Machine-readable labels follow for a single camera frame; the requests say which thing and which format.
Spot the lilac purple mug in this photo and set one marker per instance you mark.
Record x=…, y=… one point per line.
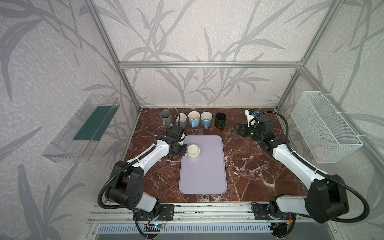
x=181, y=120

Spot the white slotted vent strip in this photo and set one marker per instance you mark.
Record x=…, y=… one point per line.
x=189, y=228

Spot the cream white mug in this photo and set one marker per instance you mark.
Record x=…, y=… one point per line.
x=193, y=153

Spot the clear plastic wall bin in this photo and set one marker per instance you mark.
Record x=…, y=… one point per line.
x=77, y=141

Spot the small green circuit board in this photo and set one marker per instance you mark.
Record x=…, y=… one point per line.
x=155, y=226

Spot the lilac rectangular tray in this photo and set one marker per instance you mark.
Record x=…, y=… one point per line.
x=206, y=175

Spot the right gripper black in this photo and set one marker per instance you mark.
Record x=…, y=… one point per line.
x=246, y=130

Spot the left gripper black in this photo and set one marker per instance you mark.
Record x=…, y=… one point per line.
x=180, y=149

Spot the aluminium front rail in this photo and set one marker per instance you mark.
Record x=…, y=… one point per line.
x=189, y=212

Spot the white wire mesh basket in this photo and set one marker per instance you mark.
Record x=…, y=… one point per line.
x=327, y=134

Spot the grey mug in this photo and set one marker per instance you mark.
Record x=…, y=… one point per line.
x=167, y=118

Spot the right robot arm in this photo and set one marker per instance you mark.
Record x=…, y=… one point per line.
x=327, y=198

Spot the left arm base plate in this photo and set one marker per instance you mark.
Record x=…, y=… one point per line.
x=162, y=212

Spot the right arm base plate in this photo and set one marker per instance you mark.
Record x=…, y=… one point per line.
x=266, y=211

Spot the black mug white rim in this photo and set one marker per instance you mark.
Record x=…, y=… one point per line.
x=220, y=121

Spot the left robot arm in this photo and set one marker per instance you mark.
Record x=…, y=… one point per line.
x=125, y=188

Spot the light blue mug front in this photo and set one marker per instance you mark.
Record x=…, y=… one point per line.
x=194, y=118

